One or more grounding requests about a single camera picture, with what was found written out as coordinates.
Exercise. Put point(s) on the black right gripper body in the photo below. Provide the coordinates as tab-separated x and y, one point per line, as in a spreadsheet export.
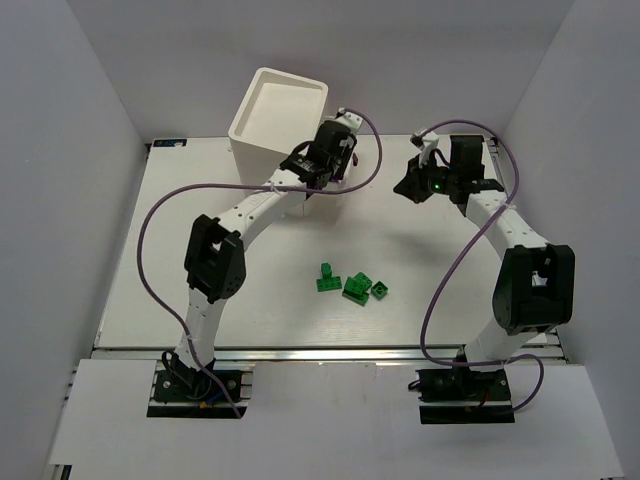
411	181

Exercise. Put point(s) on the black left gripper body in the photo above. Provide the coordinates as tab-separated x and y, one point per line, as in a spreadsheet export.
345	163

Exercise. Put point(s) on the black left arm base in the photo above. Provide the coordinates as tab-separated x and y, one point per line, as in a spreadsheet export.
182	392

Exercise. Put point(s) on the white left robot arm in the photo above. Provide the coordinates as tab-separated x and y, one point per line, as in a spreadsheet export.
215	258

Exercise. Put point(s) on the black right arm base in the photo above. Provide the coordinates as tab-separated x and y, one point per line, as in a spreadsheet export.
460	396

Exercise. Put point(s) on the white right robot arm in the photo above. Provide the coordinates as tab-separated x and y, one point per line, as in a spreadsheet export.
534	290

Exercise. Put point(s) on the white drawer cabinet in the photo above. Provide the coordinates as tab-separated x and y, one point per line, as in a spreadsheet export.
279	111

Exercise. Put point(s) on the small green lego brick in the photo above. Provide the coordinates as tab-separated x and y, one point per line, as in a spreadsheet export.
326	270

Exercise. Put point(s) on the green 2x2 lego rightmost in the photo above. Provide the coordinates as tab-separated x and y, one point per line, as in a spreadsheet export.
379	290

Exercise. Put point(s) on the green 2x2 lego stacked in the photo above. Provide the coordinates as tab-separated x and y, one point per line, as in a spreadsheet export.
358	284

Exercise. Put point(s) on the green 2x2 lego brick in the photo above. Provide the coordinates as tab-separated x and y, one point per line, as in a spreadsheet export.
329	284

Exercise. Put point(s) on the green 2x3 lego plate brick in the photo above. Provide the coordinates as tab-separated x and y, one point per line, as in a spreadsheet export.
360	299

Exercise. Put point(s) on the blue label sticker left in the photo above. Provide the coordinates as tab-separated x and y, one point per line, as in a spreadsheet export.
169	143

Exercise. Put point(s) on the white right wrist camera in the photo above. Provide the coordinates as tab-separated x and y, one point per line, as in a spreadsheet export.
426	142

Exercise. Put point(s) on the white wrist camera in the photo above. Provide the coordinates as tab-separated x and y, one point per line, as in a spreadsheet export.
350	120
426	142

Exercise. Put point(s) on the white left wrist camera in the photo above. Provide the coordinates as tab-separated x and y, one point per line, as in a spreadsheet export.
350	120

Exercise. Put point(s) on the aluminium right rail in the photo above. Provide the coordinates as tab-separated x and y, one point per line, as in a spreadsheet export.
553	193

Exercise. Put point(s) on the aluminium rail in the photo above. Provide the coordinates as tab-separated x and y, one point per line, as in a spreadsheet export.
252	355
553	193

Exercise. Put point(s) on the aluminium front rail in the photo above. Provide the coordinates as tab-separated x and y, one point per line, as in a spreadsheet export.
252	355

